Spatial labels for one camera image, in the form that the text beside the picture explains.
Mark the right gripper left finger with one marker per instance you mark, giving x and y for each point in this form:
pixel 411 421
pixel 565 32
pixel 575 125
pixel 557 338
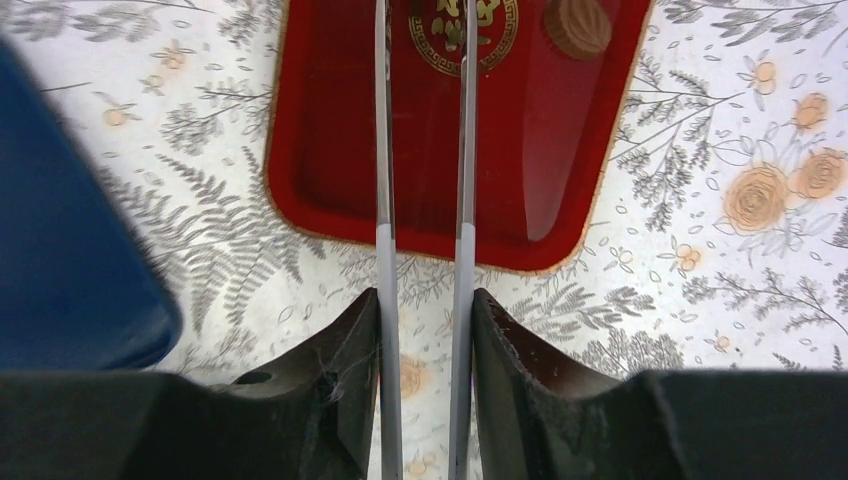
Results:
pixel 387 288

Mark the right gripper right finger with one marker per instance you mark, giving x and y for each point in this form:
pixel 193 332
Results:
pixel 461 366

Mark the brown chocolate piece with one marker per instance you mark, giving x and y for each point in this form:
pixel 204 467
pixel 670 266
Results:
pixel 580 29

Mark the red square tray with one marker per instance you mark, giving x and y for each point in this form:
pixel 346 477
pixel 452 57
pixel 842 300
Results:
pixel 544 126

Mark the blue tin lid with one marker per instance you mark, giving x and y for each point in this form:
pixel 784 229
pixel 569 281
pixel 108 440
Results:
pixel 76 291

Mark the floral tablecloth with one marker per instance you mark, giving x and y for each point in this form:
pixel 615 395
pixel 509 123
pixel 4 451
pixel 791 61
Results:
pixel 699 331

